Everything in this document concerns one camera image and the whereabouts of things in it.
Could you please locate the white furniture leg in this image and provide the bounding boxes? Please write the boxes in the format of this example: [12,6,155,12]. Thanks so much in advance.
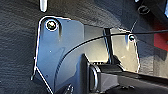
[39,0,48,13]

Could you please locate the grey robot torso limb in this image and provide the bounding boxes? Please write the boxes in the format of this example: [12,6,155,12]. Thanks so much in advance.
[87,62,168,94]

